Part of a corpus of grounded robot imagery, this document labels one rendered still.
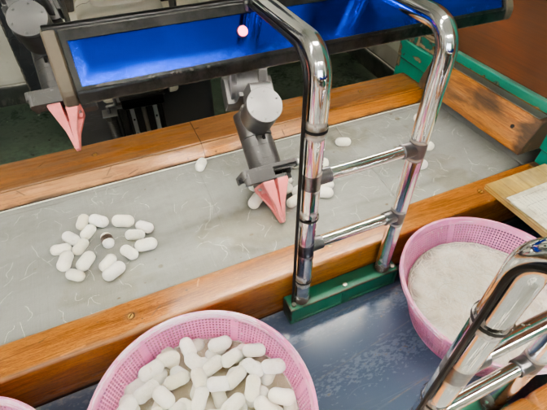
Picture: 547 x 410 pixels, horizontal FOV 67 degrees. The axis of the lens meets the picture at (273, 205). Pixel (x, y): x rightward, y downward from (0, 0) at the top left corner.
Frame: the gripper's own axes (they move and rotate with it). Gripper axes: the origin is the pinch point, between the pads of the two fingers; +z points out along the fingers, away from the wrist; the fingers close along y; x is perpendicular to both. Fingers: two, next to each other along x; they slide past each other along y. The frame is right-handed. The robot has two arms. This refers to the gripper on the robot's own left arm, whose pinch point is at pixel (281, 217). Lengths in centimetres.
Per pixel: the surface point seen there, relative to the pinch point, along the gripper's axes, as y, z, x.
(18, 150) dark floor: -73, -77, 163
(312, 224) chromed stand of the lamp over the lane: -2.8, 2.5, -20.4
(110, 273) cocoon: -28.9, 0.5, -0.8
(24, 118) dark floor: -70, -102, 184
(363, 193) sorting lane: 17.6, 0.0, 1.5
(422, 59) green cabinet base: 52, -28, 14
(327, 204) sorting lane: 9.8, 0.1, 1.6
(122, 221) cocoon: -25.5, -7.5, 6.0
